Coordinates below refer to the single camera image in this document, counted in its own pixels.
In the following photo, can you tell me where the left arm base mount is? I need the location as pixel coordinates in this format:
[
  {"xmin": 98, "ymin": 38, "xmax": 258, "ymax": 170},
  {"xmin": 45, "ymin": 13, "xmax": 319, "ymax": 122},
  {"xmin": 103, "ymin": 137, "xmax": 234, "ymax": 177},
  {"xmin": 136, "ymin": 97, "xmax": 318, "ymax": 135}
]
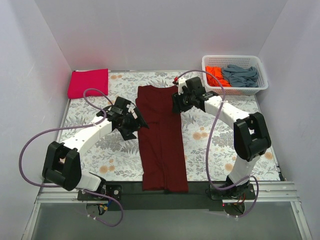
[{"xmin": 77, "ymin": 184, "xmax": 123, "ymax": 201}]

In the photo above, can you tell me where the white plastic basket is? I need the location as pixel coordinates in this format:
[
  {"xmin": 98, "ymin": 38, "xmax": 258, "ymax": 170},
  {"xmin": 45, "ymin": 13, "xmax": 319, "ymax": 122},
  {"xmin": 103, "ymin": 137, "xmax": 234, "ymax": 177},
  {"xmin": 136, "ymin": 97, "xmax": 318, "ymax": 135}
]
[{"xmin": 201, "ymin": 55, "xmax": 269, "ymax": 95}]

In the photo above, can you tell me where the dark red t-shirt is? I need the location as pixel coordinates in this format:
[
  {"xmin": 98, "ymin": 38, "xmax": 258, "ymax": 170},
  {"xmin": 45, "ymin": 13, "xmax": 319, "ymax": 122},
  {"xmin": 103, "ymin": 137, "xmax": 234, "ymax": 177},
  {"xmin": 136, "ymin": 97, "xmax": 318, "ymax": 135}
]
[{"xmin": 135, "ymin": 85, "xmax": 189, "ymax": 193}]

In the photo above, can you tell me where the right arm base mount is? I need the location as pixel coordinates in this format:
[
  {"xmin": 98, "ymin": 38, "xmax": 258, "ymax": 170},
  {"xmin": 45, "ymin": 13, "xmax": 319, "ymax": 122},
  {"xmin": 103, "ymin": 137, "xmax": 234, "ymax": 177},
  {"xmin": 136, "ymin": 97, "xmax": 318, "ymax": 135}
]
[{"xmin": 205, "ymin": 181, "xmax": 256, "ymax": 202}]

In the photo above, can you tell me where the aluminium front frame rail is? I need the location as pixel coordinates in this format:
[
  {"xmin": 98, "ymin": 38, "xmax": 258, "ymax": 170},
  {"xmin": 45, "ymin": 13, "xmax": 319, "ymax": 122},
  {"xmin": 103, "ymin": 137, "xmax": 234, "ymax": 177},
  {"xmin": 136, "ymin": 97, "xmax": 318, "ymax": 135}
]
[{"xmin": 34, "ymin": 180, "xmax": 301, "ymax": 213}]

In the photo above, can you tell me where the grey t-shirt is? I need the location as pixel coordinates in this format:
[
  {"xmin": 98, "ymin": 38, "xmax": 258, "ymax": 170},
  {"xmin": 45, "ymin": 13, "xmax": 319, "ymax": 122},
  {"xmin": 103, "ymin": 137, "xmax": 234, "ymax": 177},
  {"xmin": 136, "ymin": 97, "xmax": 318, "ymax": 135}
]
[{"xmin": 221, "ymin": 64, "xmax": 260, "ymax": 88}]

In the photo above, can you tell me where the folded pink t-shirt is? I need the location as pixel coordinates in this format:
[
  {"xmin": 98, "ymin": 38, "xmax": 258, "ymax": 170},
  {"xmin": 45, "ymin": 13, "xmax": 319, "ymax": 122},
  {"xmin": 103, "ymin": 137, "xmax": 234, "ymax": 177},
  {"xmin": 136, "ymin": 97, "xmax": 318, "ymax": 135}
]
[{"xmin": 67, "ymin": 68, "xmax": 109, "ymax": 99}]

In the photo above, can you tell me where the orange t-shirt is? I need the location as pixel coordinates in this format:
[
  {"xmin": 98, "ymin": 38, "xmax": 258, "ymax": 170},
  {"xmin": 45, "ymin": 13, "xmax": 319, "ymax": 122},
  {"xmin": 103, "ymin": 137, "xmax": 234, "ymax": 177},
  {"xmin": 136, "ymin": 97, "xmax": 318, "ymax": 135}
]
[{"xmin": 205, "ymin": 65, "xmax": 231, "ymax": 87}]

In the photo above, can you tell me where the floral patterned table mat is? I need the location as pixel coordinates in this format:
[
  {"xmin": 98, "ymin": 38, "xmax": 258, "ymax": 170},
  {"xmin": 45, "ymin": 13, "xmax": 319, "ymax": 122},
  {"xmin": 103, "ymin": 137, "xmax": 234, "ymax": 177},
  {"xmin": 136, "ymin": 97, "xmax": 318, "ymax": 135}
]
[{"xmin": 49, "ymin": 70, "xmax": 282, "ymax": 183}]

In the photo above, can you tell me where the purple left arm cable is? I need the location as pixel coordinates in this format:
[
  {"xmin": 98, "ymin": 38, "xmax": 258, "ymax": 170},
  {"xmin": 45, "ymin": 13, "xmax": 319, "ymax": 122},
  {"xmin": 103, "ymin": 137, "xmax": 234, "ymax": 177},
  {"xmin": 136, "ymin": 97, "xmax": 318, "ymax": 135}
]
[{"xmin": 18, "ymin": 87, "xmax": 125, "ymax": 228}]

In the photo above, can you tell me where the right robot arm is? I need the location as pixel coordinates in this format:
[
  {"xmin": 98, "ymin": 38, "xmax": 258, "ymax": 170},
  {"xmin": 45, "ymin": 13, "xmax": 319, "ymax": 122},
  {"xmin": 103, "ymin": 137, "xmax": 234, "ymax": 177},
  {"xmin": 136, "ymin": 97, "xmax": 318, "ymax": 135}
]
[{"xmin": 172, "ymin": 77, "xmax": 272, "ymax": 199}]

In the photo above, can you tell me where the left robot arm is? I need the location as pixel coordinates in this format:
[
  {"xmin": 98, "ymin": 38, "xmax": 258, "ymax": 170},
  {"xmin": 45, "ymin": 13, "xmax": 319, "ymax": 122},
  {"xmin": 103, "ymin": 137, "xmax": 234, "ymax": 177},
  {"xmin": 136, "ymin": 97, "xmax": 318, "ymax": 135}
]
[{"xmin": 42, "ymin": 97, "xmax": 149, "ymax": 200}]

